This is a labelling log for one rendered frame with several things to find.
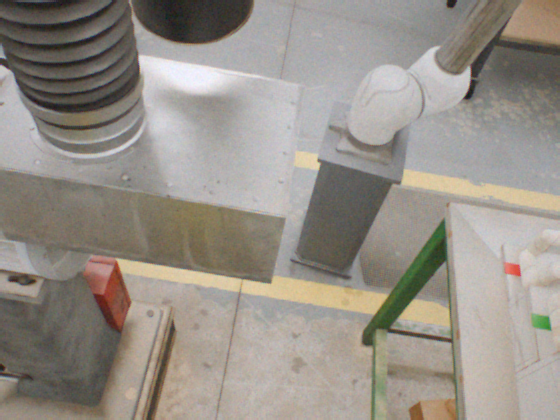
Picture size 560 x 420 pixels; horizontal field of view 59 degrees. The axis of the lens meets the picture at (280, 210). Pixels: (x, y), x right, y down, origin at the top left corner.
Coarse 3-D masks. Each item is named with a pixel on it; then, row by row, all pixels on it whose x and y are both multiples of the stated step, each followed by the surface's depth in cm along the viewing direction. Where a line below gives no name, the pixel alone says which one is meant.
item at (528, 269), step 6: (522, 246) 114; (522, 252) 113; (528, 252) 112; (522, 258) 112; (528, 258) 112; (534, 258) 112; (522, 264) 112; (528, 264) 111; (534, 264) 111; (522, 270) 111; (528, 270) 110; (534, 270) 110; (522, 276) 111; (528, 276) 109; (522, 282) 110; (528, 282) 109
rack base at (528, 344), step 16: (528, 288) 102; (544, 288) 102; (512, 304) 108; (528, 304) 101; (544, 304) 100; (512, 320) 106; (528, 320) 100; (512, 336) 105; (528, 336) 99; (544, 336) 96; (512, 352) 104; (528, 352) 98; (544, 352) 95
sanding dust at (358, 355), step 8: (352, 328) 201; (360, 328) 202; (352, 336) 199; (360, 336) 200; (352, 344) 198; (352, 352) 196; (360, 352) 196; (368, 352) 196; (352, 360) 194; (360, 360) 194; (368, 360) 195
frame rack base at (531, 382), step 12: (540, 360) 93; (552, 360) 89; (528, 372) 96; (540, 372) 92; (552, 372) 89; (516, 384) 100; (528, 384) 96; (540, 384) 92; (552, 384) 88; (528, 396) 95; (540, 396) 91; (552, 396) 87; (528, 408) 94; (540, 408) 90; (552, 408) 87
